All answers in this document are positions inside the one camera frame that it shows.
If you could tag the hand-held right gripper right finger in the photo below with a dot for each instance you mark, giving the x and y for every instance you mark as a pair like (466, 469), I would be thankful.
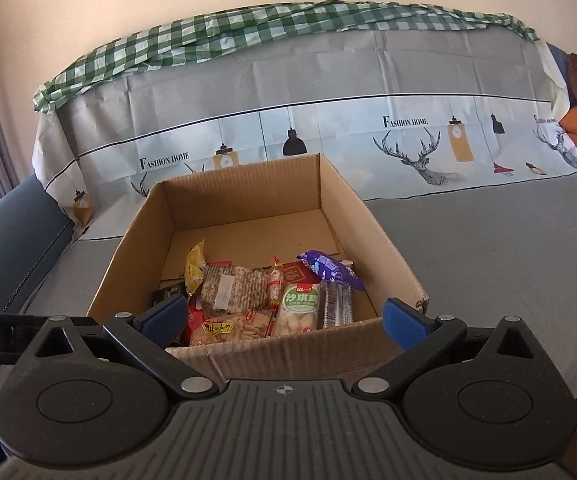
(403, 322)

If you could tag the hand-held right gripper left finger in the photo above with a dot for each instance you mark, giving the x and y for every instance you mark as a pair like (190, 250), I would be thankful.
(166, 317)

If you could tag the dark brown biscuit packet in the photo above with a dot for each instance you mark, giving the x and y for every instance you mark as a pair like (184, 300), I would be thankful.
(171, 292)

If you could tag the yellow snack bar packet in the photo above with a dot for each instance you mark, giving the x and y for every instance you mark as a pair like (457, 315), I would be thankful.
(196, 267)

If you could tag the small white snack packet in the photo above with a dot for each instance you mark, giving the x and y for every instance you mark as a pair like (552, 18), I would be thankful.
(337, 305)

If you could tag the clear bag of snack sticks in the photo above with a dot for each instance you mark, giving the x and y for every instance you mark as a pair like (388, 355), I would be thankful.
(233, 330)

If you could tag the clear bag of round crackers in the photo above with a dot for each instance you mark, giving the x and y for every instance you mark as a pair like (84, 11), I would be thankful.
(238, 285)

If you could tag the purple snack packet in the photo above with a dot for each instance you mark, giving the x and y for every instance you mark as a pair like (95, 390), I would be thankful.
(331, 267)

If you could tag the clear bag of white snacks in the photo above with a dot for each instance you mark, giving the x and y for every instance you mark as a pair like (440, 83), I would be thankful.
(296, 310)

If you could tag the small orange red snack packet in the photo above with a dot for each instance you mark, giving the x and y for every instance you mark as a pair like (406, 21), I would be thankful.
(274, 280)

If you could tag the cardboard box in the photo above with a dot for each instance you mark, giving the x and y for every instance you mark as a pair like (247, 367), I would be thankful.
(248, 210)

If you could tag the grey deer printed cloth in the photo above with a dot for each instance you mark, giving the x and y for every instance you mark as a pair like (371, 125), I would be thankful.
(468, 260)

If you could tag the blue sofa armrest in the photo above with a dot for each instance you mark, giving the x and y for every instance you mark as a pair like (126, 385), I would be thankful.
(13, 240)

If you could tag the green checked cloth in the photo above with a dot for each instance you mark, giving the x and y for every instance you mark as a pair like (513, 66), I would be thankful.
(218, 30)

